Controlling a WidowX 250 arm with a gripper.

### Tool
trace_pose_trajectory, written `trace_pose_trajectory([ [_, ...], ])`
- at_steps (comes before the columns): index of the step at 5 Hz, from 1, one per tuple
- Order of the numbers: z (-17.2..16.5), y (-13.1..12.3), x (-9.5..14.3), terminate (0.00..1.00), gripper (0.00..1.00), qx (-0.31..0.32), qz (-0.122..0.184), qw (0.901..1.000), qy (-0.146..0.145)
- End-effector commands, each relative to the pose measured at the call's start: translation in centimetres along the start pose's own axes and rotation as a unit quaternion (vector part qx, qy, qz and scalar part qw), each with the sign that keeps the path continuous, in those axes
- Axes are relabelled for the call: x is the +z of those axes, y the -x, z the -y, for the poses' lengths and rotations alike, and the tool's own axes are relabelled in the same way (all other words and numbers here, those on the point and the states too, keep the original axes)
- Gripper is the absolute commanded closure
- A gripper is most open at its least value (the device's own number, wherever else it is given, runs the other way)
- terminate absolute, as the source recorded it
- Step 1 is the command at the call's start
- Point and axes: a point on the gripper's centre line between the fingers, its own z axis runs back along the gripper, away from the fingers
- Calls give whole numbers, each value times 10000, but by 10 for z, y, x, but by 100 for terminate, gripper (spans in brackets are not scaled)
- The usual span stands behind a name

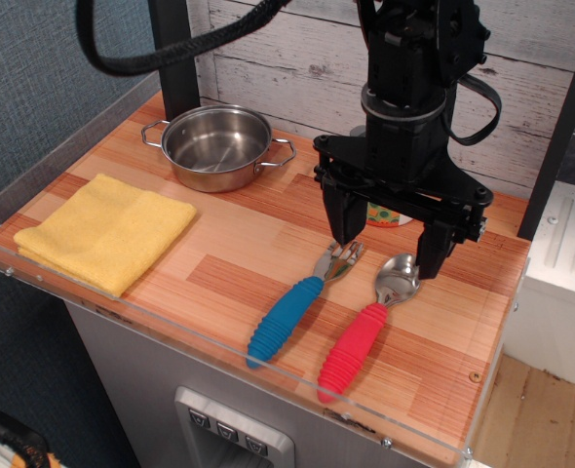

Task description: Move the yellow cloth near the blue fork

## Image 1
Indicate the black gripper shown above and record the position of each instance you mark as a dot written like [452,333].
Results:
[401,162]

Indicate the yellow towel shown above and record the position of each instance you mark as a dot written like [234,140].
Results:
[107,235]

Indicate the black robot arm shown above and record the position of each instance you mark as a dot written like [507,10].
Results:
[419,54]

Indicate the patterned toy can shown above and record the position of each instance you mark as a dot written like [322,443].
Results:
[379,216]

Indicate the clear acrylic table guard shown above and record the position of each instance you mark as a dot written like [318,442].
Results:
[430,369]

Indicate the white plastic appliance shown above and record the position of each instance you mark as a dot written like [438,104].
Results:
[541,329]

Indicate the stainless steel pot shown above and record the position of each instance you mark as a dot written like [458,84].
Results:
[218,148]

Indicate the dispenser button panel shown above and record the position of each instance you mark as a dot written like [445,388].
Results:
[218,436]

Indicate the silver toy fridge cabinet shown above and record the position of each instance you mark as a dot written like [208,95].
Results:
[141,374]

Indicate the orange cloth at corner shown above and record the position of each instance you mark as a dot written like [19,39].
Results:
[35,459]

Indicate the red handled spoon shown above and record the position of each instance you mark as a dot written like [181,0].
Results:
[396,282]

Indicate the blue handled fork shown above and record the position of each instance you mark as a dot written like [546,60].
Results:
[277,326]

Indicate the black right frame post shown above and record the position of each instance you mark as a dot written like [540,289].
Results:
[546,179]

